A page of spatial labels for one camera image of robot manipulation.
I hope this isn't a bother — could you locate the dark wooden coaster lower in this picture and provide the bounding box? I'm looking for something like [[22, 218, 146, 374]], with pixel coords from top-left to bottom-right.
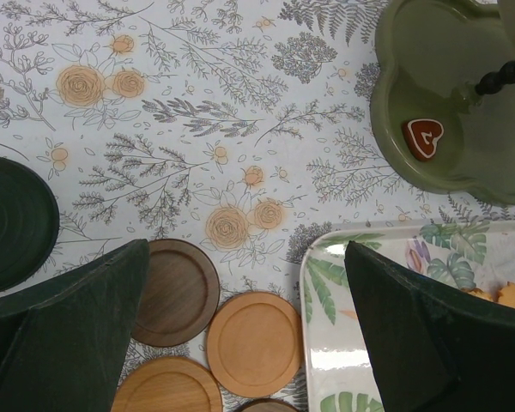
[[235, 398, 298, 412]]

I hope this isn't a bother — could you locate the dark wooden coaster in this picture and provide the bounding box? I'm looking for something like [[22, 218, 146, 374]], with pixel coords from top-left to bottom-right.
[[131, 239, 220, 348], [235, 398, 298, 412]]

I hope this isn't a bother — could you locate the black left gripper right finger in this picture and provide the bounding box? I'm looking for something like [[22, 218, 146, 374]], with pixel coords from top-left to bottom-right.
[[344, 241, 515, 411]]

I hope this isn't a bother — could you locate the red iced heart cookie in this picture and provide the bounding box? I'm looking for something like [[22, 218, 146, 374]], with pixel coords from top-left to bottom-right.
[[402, 118, 445, 161]]

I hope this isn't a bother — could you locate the light wooden coaster lower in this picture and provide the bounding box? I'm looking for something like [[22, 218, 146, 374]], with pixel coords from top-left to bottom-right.
[[112, 356, 223, 412]]

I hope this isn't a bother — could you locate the dark wooden coaster upper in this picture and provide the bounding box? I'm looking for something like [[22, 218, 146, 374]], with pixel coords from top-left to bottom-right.
[[131, 239, 220, 348]]

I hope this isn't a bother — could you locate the black round stand base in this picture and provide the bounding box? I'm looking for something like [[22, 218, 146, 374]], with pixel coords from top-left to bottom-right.
[[0, 157, 60, 292]]

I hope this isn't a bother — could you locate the leaf-patterned white tray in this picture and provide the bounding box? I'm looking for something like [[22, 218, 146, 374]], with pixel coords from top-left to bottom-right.
[[300, 219, 515, 411]]

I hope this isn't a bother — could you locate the light wooden coaster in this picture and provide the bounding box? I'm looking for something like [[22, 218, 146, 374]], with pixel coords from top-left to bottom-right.
[[112, 356, 223, 412], [206, 292, 303, 398]]

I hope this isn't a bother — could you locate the floral tablecloth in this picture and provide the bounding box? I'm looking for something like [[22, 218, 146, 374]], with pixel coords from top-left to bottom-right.
[[0, 0, 515, 412]]

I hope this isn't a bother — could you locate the light wooden coaster upper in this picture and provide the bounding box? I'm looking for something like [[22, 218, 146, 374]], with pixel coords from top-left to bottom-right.
[[206, 292, 303, 398]]

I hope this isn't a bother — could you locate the green three-tier cake stand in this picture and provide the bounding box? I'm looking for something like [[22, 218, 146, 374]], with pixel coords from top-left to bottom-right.
[[371, 1, 515, 205]]

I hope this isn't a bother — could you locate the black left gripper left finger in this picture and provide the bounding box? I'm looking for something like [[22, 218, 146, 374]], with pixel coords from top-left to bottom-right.
[[0, 239, 149, 411]]

